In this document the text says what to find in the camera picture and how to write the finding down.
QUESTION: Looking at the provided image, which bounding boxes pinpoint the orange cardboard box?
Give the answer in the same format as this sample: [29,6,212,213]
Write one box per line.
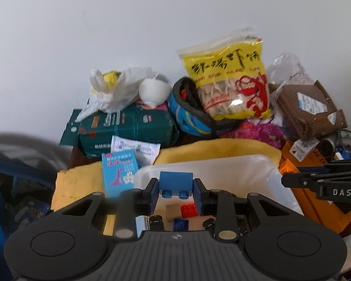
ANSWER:
[280,142,351,237]

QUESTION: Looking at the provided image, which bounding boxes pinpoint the white ceramic bowl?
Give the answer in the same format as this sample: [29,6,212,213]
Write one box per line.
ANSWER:
[139,78,172,108]

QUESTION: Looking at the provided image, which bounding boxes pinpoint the black toy car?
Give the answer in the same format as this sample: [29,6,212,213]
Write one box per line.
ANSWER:
[149,215,165,232]

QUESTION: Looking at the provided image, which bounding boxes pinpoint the brown cube block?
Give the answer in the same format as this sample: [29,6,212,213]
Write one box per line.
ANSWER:
[165,204,182,222]

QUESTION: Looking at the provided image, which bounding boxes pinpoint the small blue studded block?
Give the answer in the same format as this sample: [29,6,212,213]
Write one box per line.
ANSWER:
[173,218,189,232]

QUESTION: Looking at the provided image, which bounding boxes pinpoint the brown paper parcel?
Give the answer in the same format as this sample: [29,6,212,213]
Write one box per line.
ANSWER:
[269,82,347,141]

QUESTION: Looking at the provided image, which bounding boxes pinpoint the light blue card box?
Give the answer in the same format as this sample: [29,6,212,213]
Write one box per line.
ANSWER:
[102,150,139,198]

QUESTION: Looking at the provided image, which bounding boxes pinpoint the blue striped helmet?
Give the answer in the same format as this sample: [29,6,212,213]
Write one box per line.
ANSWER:
[167,77,241,138]

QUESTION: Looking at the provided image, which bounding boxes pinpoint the dark blue hollow block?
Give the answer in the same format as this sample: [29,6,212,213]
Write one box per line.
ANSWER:
[158,171,193,200]

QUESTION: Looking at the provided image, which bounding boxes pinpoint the white plastic bag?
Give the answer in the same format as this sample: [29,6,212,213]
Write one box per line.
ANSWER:
[75,67,158,122]

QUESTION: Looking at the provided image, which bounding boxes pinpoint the white wipe packet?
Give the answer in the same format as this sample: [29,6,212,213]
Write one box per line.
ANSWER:
[111,136,161,167]

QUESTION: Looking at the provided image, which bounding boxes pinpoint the small white carton box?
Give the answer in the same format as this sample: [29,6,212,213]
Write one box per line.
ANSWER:
[290,138,320,162]

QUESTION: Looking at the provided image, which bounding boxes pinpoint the shrimp cracker snack bag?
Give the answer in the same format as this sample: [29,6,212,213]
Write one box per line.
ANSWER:
[177,27,271,121]

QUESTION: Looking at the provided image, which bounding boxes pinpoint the dark green tissue pack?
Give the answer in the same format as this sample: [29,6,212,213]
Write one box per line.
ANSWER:
[59,104,179,159]

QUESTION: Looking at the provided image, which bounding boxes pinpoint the magenta plastic bag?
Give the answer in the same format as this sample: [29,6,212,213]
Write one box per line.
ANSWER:
[219,121,285,149]

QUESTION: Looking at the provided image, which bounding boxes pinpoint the red studded block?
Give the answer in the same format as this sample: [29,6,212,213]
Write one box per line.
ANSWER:
[181,204,199,219]

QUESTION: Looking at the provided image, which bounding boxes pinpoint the translucent white plastic bin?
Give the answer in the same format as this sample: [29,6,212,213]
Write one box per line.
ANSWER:
[134,155,303,214]

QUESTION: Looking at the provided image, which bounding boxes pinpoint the clear plastic bag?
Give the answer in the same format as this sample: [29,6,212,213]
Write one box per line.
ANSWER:
[266,53,315,93]

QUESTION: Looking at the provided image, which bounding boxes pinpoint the yellow cloth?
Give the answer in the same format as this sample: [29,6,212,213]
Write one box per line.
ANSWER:
[51,138,282,211]

